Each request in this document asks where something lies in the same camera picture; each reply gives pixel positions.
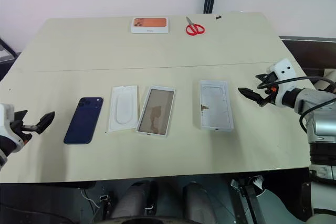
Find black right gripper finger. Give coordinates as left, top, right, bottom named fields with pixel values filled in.
left=255, top=73, right=272, bottom=83
left=237, top=87, right=264, bottom=103

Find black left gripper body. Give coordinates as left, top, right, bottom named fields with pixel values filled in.
left=10, top=118, right=40, bottom=141

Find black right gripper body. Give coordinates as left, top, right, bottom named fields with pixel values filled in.
left=258, top=76, right=279, bottom=108

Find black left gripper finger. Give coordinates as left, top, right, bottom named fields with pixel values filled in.
left=13, top=110, right=28, bottom=123
left=35, top=111, right=56, bottom=134

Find white box with orange phone print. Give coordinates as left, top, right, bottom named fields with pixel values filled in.
left=130, top=17, right=170, bottom=35

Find dark blue smartphone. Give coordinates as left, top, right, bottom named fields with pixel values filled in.
left=63, top=97, right=104, bottom=145

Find dark brown side table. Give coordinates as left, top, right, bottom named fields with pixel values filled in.
left=278, top=35, right=336, bottom=78

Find white cardboard insert tray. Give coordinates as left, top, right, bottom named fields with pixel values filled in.
left=108, top=84, right=139, bottom=132

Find dark rounded grey shape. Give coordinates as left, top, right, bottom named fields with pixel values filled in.
left=111, top=180, right=159, bottom=220
left=182, top=181, right=219, bottom=224

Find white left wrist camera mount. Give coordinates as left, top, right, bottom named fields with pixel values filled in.
left=0, top=103, right=26, bottom=154

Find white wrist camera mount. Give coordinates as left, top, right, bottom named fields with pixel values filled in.
left=0, top=103, right=26, bottom=154
left=266, top=59, right=297, bottom=108

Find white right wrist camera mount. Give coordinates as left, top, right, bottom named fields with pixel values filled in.
left=266, top=59, right=297, bottom=108

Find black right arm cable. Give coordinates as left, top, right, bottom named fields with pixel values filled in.
left=257, top=76, right=336, bottom=133

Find dark equipment with grey frame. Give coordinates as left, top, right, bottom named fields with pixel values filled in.
left=0, top=36, right=21, bottom=81

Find red handled scissors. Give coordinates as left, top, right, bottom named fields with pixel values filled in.
left=185, top=16, right=206, bottom=36

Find thin white cable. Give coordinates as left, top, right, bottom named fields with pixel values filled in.
left=79, top=188, right=101, bottom=209

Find black metal stand frame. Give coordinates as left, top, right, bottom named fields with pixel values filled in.
left=229, top=174, right=266, bottom=224

